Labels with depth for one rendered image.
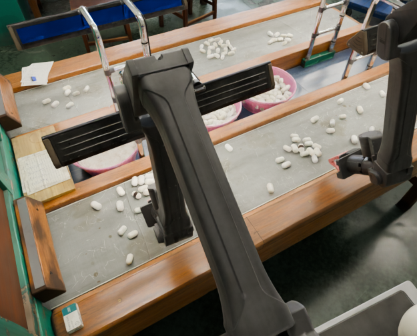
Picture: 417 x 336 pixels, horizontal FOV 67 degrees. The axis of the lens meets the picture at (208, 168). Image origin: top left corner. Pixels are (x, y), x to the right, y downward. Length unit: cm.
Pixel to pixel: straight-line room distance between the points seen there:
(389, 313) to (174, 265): 52
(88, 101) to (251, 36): 91
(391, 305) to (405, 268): 134
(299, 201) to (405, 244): 112
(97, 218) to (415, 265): 162
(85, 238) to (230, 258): 76
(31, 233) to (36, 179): 27
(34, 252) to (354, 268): 151
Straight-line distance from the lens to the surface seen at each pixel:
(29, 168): 123
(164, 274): 92
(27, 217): 100
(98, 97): 147
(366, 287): 188
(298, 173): 115
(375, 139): 94
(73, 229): 107
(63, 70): 164
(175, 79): 38
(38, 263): 91
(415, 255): 209
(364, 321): 65
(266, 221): 99
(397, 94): 77
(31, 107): 153
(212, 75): 148
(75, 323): 91
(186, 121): 36
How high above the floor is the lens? 162
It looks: 52 degrees down
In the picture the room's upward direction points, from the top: straight up
